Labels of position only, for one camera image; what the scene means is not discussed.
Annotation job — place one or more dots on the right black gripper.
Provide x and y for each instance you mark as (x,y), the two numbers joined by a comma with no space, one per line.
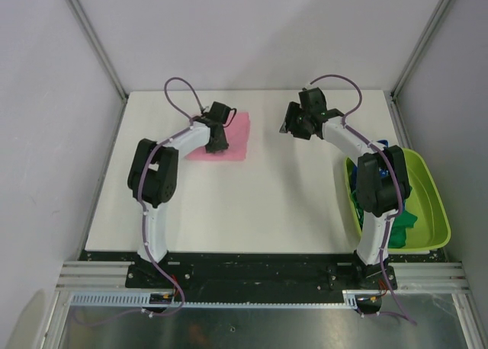
(293,110)

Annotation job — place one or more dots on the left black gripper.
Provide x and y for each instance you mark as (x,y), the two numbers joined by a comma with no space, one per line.
(220,146)

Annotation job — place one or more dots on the pink t shirt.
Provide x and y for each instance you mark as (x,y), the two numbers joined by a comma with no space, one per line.
(237,135)

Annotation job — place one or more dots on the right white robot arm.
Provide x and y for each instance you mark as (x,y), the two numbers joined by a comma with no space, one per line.
(378,215)

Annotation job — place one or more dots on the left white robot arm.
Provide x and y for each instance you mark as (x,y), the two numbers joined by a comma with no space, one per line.
(153,174)

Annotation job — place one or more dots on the blue t shirt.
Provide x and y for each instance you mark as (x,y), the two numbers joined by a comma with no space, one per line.
(381,143)

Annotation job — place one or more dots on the green t shirt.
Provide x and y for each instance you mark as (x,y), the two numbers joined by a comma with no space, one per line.
(399,228)

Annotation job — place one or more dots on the lime green plastic basin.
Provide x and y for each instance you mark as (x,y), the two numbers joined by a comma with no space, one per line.
(431,230)

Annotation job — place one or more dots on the right aluminium frame post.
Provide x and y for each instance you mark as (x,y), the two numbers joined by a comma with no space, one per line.
(431,28)

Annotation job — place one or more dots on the aluminium frame post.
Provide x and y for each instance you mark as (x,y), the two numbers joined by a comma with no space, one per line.
(431,28)
(89,32)

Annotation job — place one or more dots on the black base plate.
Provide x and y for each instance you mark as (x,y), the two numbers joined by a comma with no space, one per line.
(249,275)

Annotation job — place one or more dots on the grey slotted cable duct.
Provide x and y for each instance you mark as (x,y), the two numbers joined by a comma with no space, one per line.
(317,299)

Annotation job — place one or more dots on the left aluminium frame post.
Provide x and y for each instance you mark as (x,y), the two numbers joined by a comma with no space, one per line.
(89,32)

